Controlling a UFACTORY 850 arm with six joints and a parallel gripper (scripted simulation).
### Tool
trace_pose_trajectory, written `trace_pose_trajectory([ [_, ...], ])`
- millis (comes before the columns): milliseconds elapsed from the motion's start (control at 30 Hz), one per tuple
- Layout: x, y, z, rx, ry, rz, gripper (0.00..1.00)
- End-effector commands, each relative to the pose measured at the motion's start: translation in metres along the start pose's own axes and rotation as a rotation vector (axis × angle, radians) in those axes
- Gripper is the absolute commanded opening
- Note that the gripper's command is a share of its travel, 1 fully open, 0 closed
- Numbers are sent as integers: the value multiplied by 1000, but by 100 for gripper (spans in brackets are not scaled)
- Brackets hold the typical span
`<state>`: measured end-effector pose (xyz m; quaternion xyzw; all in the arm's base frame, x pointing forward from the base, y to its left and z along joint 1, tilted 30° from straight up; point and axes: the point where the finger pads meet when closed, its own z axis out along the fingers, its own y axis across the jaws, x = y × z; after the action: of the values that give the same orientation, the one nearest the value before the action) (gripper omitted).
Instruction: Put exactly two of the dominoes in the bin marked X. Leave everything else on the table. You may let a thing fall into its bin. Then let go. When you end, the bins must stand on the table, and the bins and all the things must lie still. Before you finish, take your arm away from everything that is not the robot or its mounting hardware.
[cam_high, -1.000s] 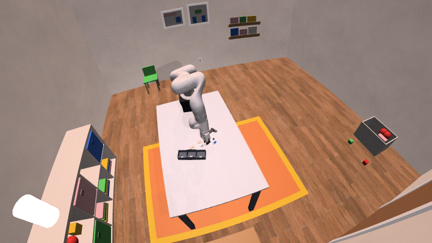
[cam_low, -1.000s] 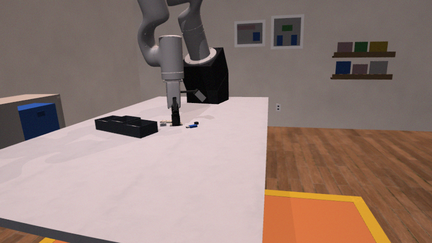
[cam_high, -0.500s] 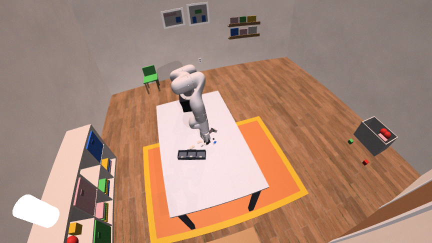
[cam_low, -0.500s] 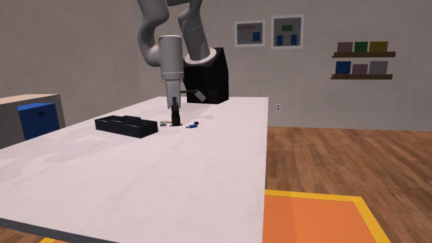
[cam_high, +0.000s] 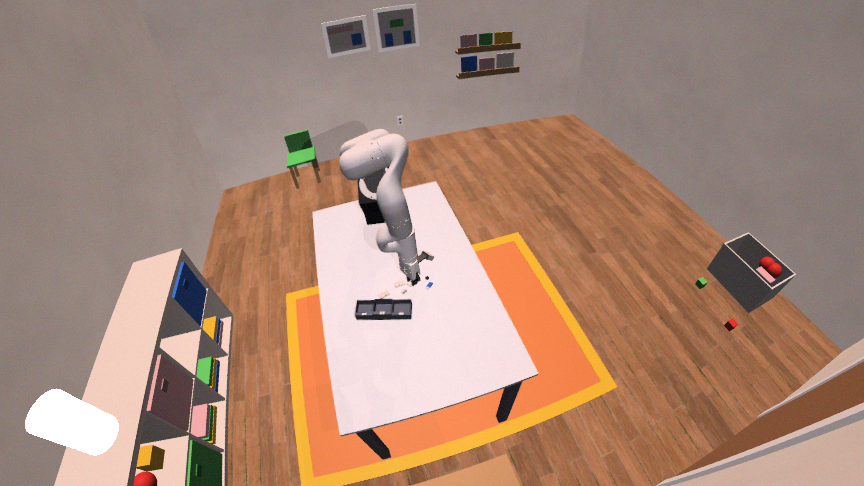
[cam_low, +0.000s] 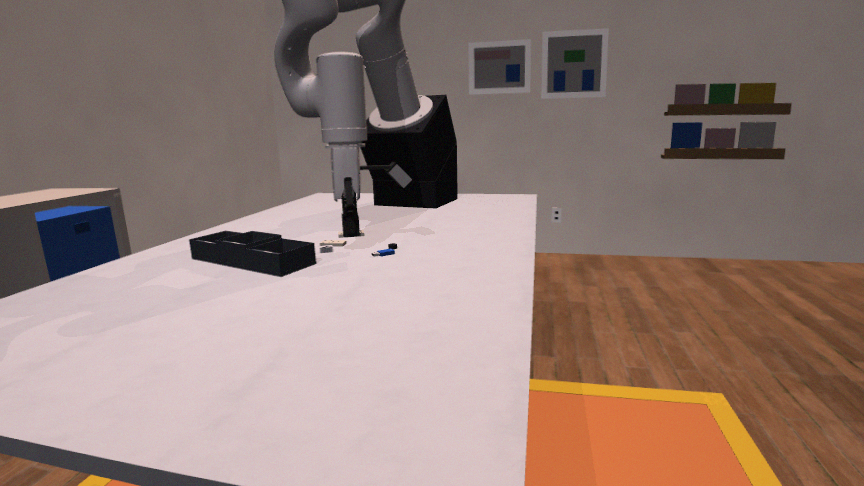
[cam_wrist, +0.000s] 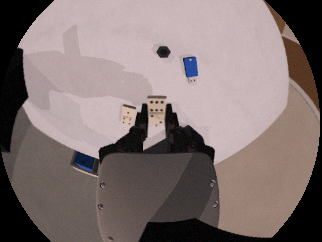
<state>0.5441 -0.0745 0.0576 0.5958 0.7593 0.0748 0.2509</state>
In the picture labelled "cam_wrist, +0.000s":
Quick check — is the beige domino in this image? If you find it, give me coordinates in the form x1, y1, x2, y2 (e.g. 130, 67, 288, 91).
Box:
147, 96, 167, 125
121, 104, 136, 126

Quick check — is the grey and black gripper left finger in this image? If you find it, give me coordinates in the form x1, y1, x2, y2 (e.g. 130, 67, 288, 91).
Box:
99, 103, 149, 165

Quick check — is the blue usb stick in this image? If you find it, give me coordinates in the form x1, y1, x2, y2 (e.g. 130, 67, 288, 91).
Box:
183, 57, 198, 84

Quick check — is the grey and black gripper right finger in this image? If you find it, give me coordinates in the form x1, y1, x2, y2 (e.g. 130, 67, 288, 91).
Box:
165, 103, 215, 163

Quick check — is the black hex nut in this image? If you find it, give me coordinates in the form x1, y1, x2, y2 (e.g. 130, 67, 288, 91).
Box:
156, 46, 171, 58

